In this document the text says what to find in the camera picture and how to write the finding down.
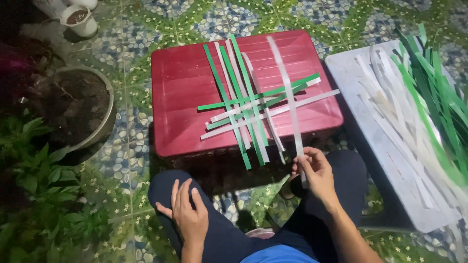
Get small white pot with soil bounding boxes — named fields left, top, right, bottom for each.
left=60, top=4, right=99, bottom=38

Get dark sandal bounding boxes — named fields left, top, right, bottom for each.
left=279, top=175, right=305, bottom=200

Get blue shirt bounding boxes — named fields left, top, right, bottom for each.
left=239, top=244, right=319, bottom=263

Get dark blue trousers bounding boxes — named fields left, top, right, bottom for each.
left=148, top=150, right=368, bottom=263

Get person's left hand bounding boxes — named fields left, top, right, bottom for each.
left=156, top=178, right=209, bottom=247

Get green leafy plant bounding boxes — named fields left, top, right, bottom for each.
left=0, top=110, right=112, bottom=263

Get white plant pot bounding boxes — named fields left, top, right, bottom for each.
left=67, top=0, right=99, bottom=11

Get woven green and white strips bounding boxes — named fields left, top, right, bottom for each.
left=197, top=34, right=341, bottom=171

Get pink plastic seat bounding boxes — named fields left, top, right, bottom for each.
left=245, top=228, right=276, bottom=239

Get dark purple plant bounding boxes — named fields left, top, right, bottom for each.
left=0, top=37, right=64, bottom=110

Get person's right hand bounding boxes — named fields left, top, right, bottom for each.
left=292, top=147, right=341, bottom=213

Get large grey pot with soil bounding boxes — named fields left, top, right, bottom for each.
left=34, top=66, right=117, bottom=155

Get long white plastic strip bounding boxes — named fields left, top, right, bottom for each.
left=266, top=35, right=308, bottom=189

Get loose pile of weaving strips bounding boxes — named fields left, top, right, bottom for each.
left=354, top=23, right=468, bottom=223

